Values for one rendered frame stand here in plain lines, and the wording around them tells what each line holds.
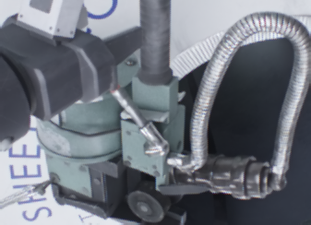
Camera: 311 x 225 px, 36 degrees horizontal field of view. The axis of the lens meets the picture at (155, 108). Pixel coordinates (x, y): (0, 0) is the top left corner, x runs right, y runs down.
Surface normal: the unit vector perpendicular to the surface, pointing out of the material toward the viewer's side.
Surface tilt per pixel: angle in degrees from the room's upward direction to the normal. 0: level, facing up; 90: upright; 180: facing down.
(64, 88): 129
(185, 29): 90
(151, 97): 58
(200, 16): 90
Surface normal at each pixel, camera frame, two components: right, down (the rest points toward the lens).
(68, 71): 0.79, 0.36
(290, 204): -0.46, -0.72
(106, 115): 0.48, 0.53
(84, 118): 0.11, 0.59
